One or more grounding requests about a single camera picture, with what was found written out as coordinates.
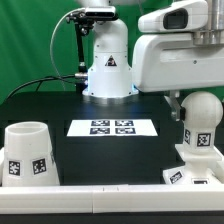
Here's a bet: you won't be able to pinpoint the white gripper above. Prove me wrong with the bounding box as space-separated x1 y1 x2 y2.
132 33 224 121

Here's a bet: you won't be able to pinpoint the white lamp bulb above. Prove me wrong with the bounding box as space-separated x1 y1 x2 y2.
182 91 223 154

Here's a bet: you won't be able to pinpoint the white lamp base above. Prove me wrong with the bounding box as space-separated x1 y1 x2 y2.
163 144 224 185

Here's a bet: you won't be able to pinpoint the white lamp shade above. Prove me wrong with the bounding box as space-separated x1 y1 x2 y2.
2 121 60 187

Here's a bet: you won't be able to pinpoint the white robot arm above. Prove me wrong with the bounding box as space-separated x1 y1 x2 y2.
77 0 224 120

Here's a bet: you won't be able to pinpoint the white marker sheet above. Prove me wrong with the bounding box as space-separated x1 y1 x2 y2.
67 119 157 137

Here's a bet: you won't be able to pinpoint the black cables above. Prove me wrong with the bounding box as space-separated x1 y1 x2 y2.
6 74 84 99

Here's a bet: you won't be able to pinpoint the black camera on stand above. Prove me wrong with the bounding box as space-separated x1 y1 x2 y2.
65 5 119 94

